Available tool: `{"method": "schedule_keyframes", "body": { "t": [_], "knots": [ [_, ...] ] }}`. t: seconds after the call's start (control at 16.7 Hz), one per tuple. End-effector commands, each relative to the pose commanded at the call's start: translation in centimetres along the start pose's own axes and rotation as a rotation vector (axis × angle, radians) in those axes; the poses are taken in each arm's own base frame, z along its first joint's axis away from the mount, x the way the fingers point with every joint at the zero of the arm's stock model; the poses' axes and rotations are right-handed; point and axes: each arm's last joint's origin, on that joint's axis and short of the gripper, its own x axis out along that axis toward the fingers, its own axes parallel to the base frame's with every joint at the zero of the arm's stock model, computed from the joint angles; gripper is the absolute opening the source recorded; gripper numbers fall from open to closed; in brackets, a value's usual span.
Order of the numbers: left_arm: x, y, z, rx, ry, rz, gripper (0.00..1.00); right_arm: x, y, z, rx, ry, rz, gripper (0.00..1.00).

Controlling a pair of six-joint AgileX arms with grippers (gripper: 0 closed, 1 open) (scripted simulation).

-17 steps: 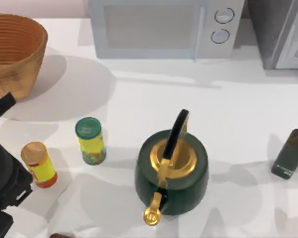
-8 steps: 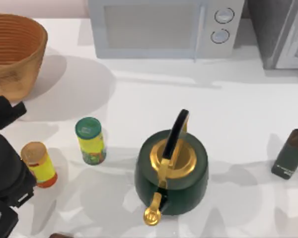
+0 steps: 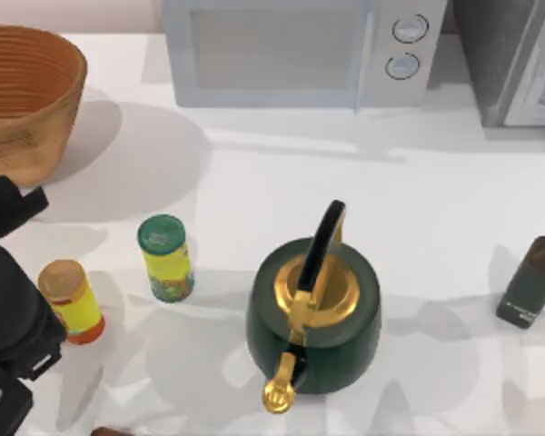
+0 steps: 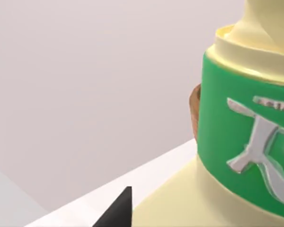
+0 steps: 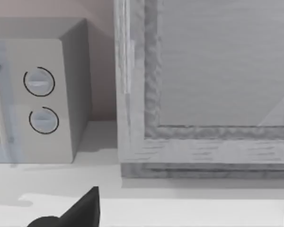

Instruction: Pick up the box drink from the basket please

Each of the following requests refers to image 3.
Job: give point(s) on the woven brown basket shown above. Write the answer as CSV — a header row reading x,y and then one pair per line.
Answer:
x,y
25,118

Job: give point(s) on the yellow can with orange lid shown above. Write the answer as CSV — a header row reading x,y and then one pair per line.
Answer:
x,y
75,304

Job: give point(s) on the yellow can with green lid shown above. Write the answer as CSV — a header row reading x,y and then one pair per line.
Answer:
x,y
168,263

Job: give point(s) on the brown object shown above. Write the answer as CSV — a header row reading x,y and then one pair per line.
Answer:
x,y
111,431

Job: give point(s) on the microwave oven door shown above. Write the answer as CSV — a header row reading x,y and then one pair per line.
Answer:
x,y
272,50

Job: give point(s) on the dark green gold kettle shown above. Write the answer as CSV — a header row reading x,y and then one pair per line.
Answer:
x,y
340,318

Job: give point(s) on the microwave knob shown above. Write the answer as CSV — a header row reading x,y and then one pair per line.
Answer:
x,y
411,26
403,66

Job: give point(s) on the pale microwave oven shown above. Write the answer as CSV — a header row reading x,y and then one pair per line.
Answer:
x,y
429,59

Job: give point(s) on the dark green bottle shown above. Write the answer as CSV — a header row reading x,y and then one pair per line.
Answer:
x,y
529,281

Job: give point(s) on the white framed cabinet door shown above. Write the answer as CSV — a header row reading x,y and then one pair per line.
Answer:
x,y
538,68

